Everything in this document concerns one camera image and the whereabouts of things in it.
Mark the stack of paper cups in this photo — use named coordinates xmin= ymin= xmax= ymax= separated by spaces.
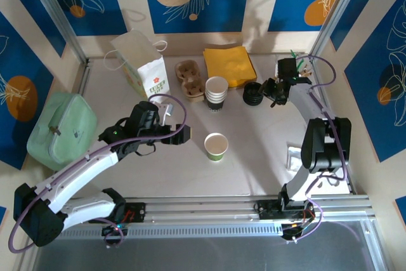
xmin=204 ymin=76 xmax=230 ymax=114

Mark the white paper gift bag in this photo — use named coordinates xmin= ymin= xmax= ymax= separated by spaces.
xmin=103 ymin=29 xmax=172 ymax=109

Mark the mint green lunch bag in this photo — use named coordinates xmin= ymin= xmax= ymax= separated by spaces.
xmin=27 ymin=91 xmax=98 ymax=172

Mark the left controller board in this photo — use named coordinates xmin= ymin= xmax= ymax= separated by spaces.
xmin=100 ymin=223 xmax=129 ymax=249

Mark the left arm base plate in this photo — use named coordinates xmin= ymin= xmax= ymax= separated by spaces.
xmin=104 ymin=202 xmax=147 ymax=224

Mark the green paper coffee cup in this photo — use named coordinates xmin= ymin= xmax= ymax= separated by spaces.
xmin=204 ymin=132 xmax=229 ymax=162

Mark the slotted grey cable duct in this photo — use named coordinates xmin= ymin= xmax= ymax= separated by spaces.
xmin=56 ymin=221 xmax=285 ymax=240

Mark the stack of yellow napkins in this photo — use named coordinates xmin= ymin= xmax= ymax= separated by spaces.
xmin=202 ymin=45 xmax=258 ymax=89

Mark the aluminium front frame rail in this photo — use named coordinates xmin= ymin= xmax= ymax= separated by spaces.
xmin=68 ymin=194 xmax=372 ymax=225

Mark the right controller board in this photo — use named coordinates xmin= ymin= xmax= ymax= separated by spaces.
xmin=280 ymin=221 xmax=315 ymax=246

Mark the clear plastic packet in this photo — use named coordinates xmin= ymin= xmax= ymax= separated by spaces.
xmin=286 ymin=145 xmax=302 ymax=172

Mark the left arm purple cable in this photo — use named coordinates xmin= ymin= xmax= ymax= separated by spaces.
xmin=8 ymin=93 xmax=188 ymax=254

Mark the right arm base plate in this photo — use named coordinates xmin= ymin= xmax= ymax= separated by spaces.
xmin=256 ymin=199 xmax=318 ymax=221

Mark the aluminium frame post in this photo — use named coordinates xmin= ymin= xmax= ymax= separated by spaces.
xmin=23 ymin=0 xmax=89 ymax=64
xmin=309 ymin=0 xmax=370 ymax=62

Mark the controller board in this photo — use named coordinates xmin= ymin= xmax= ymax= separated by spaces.
xmin=100 ymin=223 xmax=129 ymax=249
xmin=280 ymin=221 xmax=315 ymax=246

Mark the stack of black lids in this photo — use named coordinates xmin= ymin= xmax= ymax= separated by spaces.
xmin=242 ymin=82 xmax=264 ymax=106

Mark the grey metal panel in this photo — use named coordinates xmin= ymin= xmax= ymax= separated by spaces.
xmin=31 ymin=220 xmax=381 ymax=271

